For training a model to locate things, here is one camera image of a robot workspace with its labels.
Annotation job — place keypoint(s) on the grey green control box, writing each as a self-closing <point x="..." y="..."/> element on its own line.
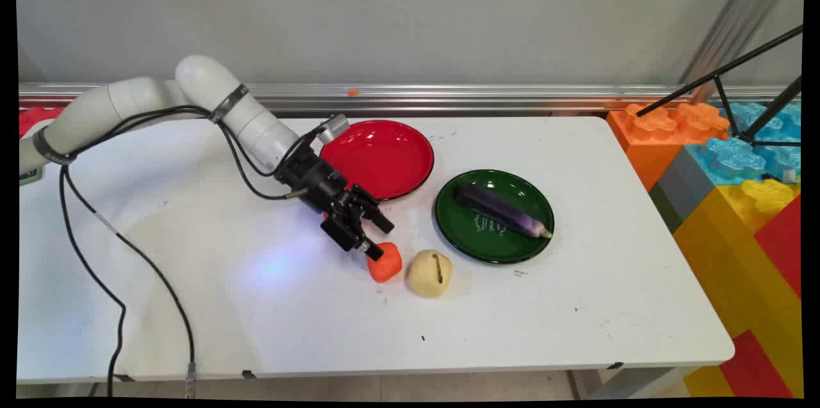
<point x="29" y="175"/>

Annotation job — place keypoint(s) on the yellow toy potato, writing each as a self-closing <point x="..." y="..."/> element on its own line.
<point x="428" y="275"/>

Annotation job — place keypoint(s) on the aluminium post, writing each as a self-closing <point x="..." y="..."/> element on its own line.
<point x="737" y="24"/>

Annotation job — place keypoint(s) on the orange giant building block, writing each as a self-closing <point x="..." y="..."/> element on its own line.
<point x="653" y="136"/>

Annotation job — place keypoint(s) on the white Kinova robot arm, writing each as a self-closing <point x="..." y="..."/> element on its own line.
<point x="141" y="100"/>

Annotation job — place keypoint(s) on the yellow giant building block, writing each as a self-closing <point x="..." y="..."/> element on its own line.
<point x="724" y="267"/>

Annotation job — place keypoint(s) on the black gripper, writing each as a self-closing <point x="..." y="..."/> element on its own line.
<point x="312" y="177"/>

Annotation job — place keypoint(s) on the red giant building block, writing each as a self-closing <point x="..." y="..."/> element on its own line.
<point x="785" y="241"/>

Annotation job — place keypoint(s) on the white table leg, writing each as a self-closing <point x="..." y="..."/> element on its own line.
<point x="628" y="382"/>

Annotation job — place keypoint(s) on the orange toy cube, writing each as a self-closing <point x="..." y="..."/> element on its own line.
<point x="386" y="264"/>

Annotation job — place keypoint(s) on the red object behind table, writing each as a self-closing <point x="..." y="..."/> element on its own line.
<point x="35" y="118"/>

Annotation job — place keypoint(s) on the blue giant building block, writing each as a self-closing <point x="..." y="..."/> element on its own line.
<point x="737" y="158"/>

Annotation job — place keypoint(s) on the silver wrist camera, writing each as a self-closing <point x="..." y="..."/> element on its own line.
<point x="333" y="129"/>

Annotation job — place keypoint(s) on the grey giant building block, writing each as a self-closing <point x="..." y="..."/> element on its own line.
<point x="682" y="190"/>

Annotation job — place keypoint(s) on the purple toy eggplant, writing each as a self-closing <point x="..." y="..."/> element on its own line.
<point x="503" y="211"/>

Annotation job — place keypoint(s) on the green plate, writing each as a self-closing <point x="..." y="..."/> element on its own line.
<point x="477" y="238"/>

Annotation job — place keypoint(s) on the black tripod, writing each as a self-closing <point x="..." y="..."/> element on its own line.
<point x="724" y="72"/>

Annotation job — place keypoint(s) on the aluminium rail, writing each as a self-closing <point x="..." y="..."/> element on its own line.
<point x="487" y="98"/>

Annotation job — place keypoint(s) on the red plate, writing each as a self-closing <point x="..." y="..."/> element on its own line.
<point x="384" y="158"/>

